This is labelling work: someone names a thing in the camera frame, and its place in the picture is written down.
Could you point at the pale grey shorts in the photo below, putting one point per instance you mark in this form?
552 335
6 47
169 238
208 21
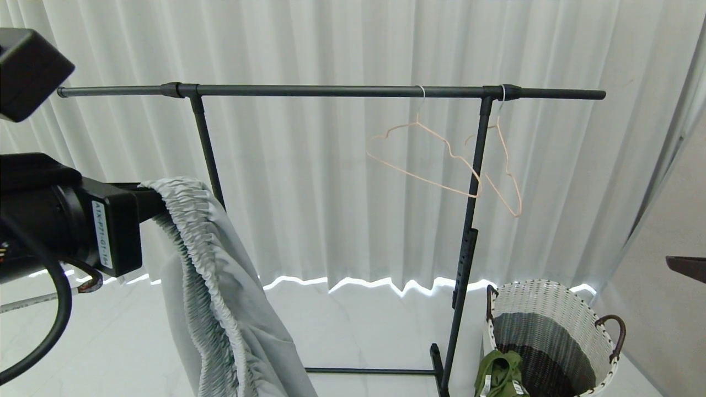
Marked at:
237 286

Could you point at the black clothes rack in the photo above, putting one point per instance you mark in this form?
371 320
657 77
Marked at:
331 90

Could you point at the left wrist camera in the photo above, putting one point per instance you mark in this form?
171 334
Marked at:
27 71

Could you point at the green garment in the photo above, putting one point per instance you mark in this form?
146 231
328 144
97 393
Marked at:
499 375

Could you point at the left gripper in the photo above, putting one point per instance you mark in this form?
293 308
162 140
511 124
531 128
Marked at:
55 220

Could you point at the pink clothes hanger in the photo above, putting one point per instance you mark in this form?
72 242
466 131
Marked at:
498 124
417 122

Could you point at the white laundry basket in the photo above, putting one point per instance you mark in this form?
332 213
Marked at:
551 300

